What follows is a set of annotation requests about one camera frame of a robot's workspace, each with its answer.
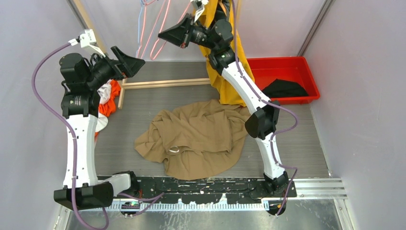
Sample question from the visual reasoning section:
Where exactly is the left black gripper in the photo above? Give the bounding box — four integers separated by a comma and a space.
85, 46, 144, 90

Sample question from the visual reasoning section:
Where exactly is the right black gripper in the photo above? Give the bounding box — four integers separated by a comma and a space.
156, 14, 216, 51

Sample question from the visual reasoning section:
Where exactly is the yellow pleated skirt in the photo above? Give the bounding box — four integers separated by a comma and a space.
196, 0, 256, 107

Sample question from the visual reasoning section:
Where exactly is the tan brown garment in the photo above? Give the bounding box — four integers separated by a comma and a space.
135, 100, 250, 180

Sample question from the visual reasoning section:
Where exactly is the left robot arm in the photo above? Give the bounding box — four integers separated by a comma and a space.
54, 46, 145, 210

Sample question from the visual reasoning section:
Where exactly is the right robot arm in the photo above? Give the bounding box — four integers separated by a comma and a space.
158, 13, 289, 197

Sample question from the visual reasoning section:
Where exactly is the wooden clothes rack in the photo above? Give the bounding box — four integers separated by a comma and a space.
73, 0, 243, 110

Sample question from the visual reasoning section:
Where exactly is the white cloth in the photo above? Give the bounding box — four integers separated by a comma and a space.
95, 82, 112, 133

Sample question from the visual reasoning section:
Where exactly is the orange cloth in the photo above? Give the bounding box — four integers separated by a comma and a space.
95, 80, 121, 139

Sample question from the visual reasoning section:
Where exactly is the red plastic bin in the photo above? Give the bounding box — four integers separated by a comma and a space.
248, 57, 320, 105

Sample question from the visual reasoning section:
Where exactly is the black garment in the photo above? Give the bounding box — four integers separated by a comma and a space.
262, 79, 309, 98

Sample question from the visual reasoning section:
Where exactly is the blue wire hanger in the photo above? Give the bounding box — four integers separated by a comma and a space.
136, 0, 147, 57

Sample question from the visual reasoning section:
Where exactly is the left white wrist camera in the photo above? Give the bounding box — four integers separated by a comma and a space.
68, 29, 106, 58

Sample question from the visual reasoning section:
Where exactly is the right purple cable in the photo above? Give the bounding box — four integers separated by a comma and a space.
230, 0, 300, 217

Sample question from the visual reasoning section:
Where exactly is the purple cable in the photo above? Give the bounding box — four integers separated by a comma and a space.
31, 43, 166, 230
230, 0, 300, 217

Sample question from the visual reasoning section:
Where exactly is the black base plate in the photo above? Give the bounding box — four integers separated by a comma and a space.
124, 177, 286, 205

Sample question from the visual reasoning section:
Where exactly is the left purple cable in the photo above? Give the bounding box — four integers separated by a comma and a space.
31, 43, 166, 230

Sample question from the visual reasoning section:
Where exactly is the aluminium rail frame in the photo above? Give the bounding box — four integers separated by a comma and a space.
54, 177, 354, 230

